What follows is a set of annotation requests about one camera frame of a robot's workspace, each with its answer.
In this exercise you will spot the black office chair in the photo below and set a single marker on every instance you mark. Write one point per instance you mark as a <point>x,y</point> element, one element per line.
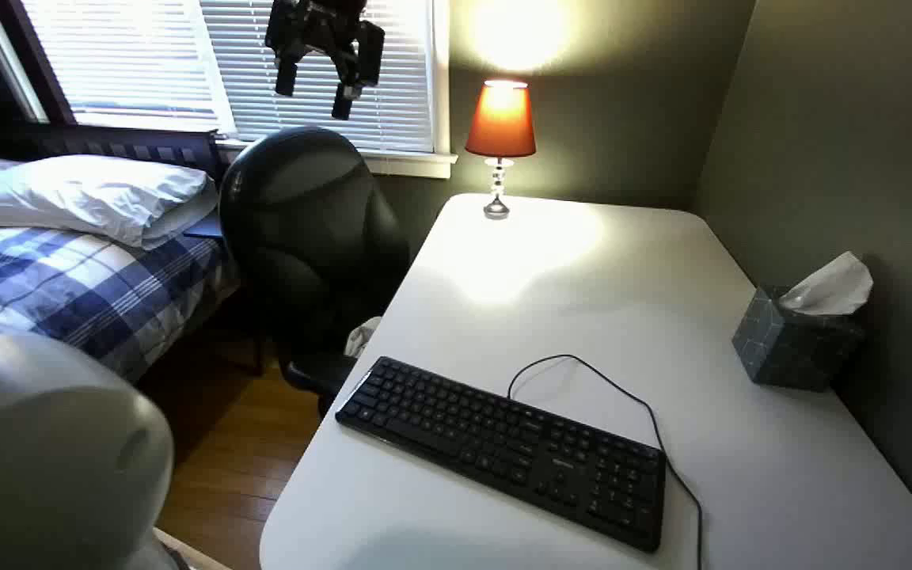
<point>310,243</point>

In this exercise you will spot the white window blind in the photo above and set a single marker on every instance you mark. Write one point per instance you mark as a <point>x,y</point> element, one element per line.
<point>412,75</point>
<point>129,52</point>

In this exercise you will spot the orange shade table lamp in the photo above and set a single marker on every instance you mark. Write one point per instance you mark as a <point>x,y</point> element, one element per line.
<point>503,121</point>

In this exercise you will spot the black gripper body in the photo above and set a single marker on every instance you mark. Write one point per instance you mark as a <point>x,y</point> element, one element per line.
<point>318,25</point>

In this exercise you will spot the blue plaid bed blanket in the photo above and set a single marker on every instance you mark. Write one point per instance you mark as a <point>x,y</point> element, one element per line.
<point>77,290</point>

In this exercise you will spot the grey patterned tissue box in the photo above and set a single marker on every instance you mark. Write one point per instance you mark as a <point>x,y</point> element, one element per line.
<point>789,344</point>

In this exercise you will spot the dark bed headboard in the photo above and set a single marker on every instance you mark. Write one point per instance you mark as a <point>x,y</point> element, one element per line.
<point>109,142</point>

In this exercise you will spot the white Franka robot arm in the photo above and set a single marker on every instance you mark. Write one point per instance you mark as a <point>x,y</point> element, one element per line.
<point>34,454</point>

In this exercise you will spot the black computer keyboard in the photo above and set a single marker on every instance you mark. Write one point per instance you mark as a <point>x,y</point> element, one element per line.
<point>507,447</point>

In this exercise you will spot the white pillow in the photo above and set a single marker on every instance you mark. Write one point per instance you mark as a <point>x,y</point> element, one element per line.
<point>87,194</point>

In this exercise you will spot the white object beside chair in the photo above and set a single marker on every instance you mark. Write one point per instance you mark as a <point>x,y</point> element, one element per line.
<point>359,335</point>

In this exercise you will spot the white tissue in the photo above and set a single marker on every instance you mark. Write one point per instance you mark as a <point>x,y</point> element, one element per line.
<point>832,286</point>

